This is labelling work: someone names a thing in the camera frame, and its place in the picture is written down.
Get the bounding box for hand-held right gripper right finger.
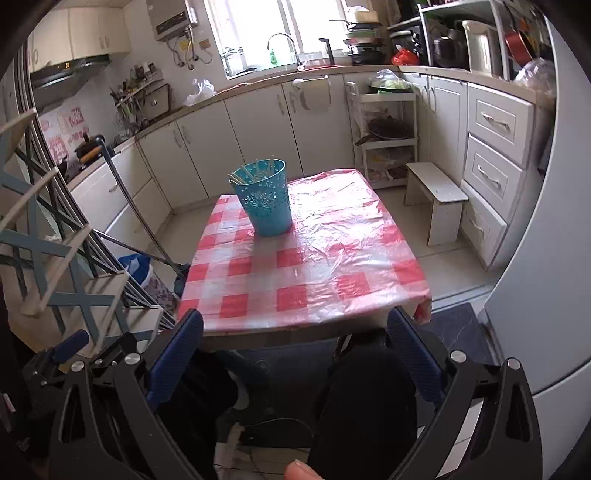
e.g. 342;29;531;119
383;306;543;480

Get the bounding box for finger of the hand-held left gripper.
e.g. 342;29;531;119
50;329;90;365

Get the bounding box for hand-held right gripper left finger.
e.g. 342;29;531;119
48;308;206;480

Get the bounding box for teal perforated plastic basket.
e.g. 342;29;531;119
229;159;294;237

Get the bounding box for bundle of wooden chopsticks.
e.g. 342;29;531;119
228;156;278;185

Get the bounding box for person's right hand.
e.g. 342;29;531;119
284;459;321;480

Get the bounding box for person's left leg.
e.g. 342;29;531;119
161;348;252;480

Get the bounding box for person's leg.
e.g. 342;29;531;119
161;348;252;480
307;330;419;480

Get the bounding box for floral waste bin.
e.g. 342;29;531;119
143;272;178;315

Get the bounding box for person's right leg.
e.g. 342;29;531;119
307;330;419;480

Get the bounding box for cream and grey folding rack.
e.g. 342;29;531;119
0;108;162;352

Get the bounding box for red white checkered tablecloth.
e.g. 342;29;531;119
178;168;432;335

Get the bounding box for white refrigerator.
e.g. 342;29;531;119
485;18;591;480

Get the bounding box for white wooden stool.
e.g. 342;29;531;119
405;162;469;246

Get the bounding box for white trolley rack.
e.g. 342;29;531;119
346;80;419;189

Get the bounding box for dark frying pan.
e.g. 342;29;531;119
367;117;411;141

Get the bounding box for cream kitchen base cabinets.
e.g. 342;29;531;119
28;69;539;271

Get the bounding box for kitchen utensil rack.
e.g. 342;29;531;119
111;76;167;132

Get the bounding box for steel range hood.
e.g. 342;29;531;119
28;54;112;97

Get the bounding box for bag of green vegetables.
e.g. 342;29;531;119
368;69;414;93

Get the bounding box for clear plastic bag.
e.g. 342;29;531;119
515;58;557;100

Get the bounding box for steel pot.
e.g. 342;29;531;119
431;30;465;68

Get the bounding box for white plastic container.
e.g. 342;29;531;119
462;20;504;77

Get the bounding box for stack of dishes and pans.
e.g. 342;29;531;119
344;9;386;65

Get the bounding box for chrome kitchen faucet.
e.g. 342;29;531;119
267;32;305;71

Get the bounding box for red pan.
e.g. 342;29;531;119
504;28;539;68

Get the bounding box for kitchen window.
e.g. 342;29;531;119
203;0;356;77

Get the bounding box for white storage shelf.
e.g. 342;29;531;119
388;0;513;81

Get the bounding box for white water heater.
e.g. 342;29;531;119
147;0;199;41

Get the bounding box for blue long-handled dustpan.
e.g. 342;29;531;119
102;147;192;301

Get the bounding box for grey metal folding frame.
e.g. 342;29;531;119
14;46;176;333

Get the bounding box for long-handled broom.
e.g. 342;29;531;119
92;233;181;273

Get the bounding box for black cable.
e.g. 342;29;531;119
240;418;319;476

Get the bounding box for black pan with wooden handle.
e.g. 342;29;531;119
76;134;107;162

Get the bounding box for cream wall cabinets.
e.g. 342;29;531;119
28;0;132;70

